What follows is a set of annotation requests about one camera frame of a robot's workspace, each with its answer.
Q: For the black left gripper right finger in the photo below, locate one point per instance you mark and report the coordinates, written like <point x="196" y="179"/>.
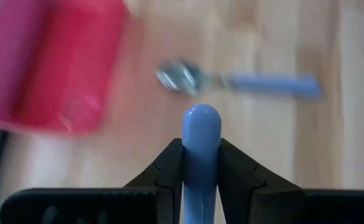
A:
<point x="262" y="205"/>

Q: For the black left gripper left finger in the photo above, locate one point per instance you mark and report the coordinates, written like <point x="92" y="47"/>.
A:
<point x="156" y="202"/>

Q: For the pink plastic bin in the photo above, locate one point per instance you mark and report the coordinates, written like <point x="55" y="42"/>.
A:
<point x="44" y="62"/>

